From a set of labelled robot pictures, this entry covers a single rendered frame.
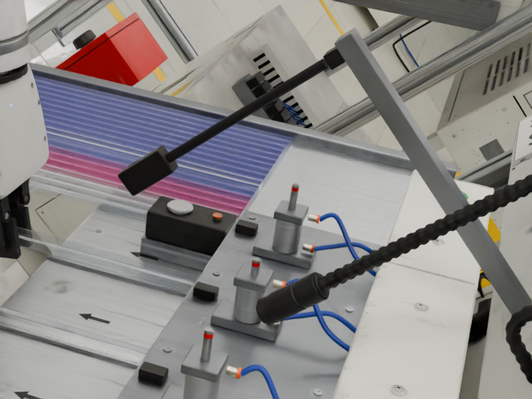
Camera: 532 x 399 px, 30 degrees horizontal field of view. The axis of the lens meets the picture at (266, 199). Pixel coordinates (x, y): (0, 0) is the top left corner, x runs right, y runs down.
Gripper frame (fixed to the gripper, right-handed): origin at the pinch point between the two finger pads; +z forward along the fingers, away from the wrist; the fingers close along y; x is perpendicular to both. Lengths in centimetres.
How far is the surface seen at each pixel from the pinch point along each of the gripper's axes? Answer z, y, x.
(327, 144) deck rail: 4.2, 36.0, -21.7
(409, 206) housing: -1.0, 10.7, -35.0
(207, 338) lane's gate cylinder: -6.8, -22.3, -27.2
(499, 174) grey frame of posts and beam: 7, 38, -42
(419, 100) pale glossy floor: 147, 447, 19
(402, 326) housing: -0.6, -8.7, -37.3
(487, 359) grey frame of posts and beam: 1.2, -8.8, -43.6
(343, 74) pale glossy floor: 107, 367, 45
